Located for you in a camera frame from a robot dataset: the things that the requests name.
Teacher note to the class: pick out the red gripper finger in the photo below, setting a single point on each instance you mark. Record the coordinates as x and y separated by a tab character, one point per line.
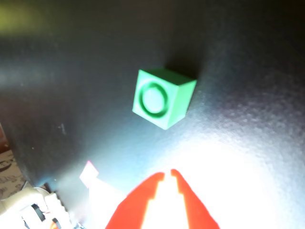
129	210
197	212

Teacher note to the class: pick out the green cube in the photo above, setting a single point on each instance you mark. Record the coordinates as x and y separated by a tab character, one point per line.
152	100

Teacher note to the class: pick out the white paper grid sheet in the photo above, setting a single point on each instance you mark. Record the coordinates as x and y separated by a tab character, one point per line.
100	202

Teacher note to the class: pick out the pale pink tape square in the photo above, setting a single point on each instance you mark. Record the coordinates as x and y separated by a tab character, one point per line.
88	175

